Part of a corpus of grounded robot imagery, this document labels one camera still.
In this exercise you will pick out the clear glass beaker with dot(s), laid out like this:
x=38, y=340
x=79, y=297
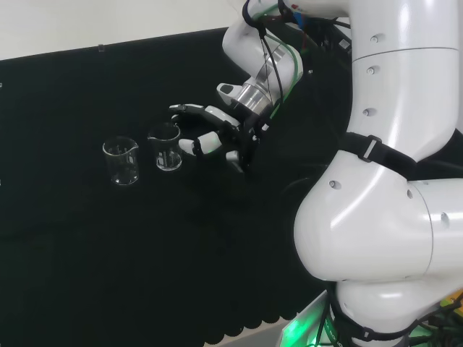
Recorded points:
x=168, y=159
x=123, y=170

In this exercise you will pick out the black cloth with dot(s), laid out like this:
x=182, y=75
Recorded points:
x=108, y=235

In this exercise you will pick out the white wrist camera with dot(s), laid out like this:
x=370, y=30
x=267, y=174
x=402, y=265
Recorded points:
x=228, y=92

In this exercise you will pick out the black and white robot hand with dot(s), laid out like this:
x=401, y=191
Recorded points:
x=220, y=121

